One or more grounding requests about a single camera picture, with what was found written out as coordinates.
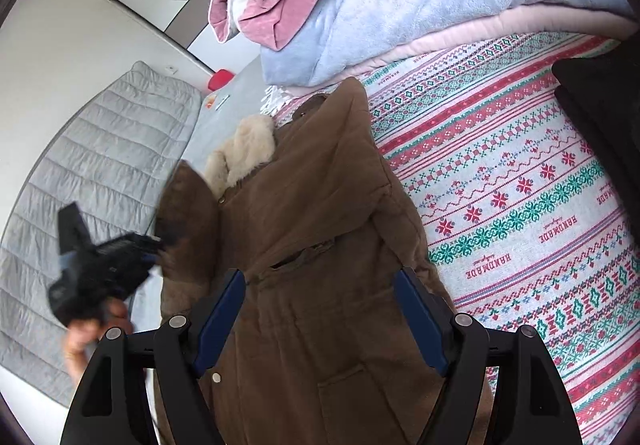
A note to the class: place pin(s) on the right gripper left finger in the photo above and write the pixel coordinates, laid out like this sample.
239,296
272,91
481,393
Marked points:
110,405

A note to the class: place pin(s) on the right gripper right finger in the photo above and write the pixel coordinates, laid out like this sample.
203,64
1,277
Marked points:
531,404

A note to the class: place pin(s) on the brown coat with fur collar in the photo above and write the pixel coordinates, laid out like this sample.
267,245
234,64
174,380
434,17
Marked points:
320,352

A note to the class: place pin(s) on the person left hand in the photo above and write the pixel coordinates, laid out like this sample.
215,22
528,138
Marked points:
81,335

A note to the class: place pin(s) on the grey quilted headboard cushion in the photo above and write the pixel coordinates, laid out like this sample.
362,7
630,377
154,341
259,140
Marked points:
113,158

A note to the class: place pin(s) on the patterned knit blanket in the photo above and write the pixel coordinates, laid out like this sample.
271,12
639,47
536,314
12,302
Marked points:
521,219

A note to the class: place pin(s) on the small white card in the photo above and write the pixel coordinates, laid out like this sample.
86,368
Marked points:
222,101

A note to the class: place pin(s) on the red object by bed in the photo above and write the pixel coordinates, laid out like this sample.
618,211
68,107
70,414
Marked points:
219,79

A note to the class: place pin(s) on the white wardrobe with grey band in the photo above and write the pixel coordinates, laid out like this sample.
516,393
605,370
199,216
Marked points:
184,25

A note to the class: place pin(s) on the black puffer jacket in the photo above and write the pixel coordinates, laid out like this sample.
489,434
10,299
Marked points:
600,95

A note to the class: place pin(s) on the pale pink quilt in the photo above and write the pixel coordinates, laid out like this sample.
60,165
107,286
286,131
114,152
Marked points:
525,19

